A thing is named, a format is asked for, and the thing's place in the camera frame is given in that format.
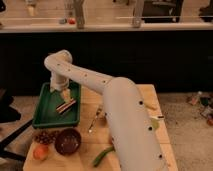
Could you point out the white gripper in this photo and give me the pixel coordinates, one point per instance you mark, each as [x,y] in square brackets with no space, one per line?
[60,83]

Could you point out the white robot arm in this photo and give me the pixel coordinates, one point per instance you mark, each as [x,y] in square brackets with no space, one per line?
[134,138]

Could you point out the green plastic tray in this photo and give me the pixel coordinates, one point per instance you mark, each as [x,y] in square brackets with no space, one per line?
[46,116]

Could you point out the metal spoon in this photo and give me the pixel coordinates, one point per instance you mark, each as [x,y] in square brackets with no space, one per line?
[98,112]

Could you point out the dark brown bowl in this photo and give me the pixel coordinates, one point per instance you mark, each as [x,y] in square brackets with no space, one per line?
[67,142]

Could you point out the bunch of brown grapes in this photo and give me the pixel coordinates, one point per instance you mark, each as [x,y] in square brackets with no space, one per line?
[46,137]

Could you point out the orange fruit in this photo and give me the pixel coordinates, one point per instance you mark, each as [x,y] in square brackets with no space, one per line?
[41,152]

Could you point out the light green cup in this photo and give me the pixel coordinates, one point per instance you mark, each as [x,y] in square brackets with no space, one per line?
[155,123]

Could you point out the orange pan green handle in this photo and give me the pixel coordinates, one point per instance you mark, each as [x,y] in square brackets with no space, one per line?
[101,155]

